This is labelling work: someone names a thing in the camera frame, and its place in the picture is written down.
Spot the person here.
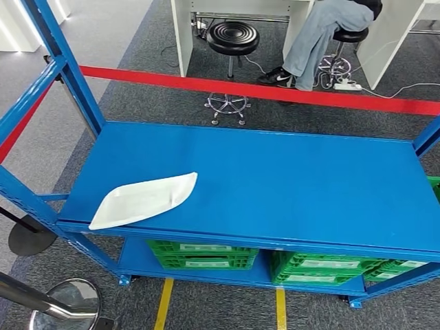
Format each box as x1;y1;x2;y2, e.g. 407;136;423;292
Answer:
257;0;383;92

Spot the red barrier belt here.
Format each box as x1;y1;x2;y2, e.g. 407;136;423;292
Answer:
0;82;54;164
79;65;440;117

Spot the green plastic crate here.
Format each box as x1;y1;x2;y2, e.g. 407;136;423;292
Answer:
381;176;440;270
146;240;259;258
269;251;386;275
155;252;257;271
363;266;401;283
272;268;360;287

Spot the black round stool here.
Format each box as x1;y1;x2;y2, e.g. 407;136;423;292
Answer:
205;21;260;126
318;27;369;89

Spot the white curved plastic part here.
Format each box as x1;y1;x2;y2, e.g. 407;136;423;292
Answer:
88;172;198;231

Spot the white floor cable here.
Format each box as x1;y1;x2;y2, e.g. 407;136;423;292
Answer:
361;82;440;99

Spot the blue metal shelf rack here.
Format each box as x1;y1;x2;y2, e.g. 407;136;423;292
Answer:
0;0;440;311

